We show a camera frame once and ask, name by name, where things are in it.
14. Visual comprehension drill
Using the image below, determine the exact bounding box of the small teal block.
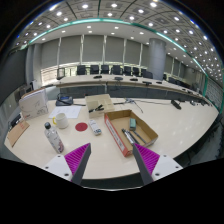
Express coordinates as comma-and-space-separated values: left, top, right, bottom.
129, 117, 137, 132

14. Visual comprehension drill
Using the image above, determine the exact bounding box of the small open beige box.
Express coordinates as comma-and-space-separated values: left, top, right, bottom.
84, 93, 116, 119

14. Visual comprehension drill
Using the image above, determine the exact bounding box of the white mug with yellow handle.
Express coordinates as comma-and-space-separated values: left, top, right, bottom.
52, 112, 70, 130

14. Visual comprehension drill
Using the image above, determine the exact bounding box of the large white cardboard box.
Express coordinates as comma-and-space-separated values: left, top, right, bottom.
18, 87, 50, 120

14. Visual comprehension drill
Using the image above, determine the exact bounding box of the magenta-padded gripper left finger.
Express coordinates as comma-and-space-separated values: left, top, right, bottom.
42, 142, 92, 186

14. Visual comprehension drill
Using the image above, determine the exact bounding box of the open red-sided cardboard box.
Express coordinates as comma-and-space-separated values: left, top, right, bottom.
103, 109, 160, 158

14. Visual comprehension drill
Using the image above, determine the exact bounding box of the flat round red coaster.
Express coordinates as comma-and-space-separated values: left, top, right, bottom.
74, 122, 89, 133

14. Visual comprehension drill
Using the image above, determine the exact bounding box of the flat brown cardboard piece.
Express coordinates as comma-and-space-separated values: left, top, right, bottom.
6, 119, 31, 148

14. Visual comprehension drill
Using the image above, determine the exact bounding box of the row of black office chairs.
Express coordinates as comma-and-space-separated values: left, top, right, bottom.
75, 64, 154, 80

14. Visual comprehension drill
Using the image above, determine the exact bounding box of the black desk conference unit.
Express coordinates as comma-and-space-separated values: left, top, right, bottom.
55, 94, 74, 107

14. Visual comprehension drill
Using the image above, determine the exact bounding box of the group of ceiling lights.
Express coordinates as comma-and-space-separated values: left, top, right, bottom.
13, 1, 223, 81

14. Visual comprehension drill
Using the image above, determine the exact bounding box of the white paper sheet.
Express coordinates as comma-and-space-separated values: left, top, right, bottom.
48, 104, 83, 120

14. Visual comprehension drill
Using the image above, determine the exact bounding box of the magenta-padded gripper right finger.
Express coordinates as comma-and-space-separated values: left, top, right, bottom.
132, 143, 184, 186

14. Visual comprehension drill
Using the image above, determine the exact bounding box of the black tool in beige box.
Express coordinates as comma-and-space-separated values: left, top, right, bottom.
88, 104, 105, 114

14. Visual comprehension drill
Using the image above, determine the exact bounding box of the clear plastic water bottle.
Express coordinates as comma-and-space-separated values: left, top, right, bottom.
44, 121, 65, 154

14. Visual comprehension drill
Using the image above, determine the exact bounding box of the white power strip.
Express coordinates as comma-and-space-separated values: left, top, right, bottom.
88, 118, 103, 136

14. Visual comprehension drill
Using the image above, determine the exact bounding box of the dark standing monitor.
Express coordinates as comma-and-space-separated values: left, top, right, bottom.
56, 67, 66, 80

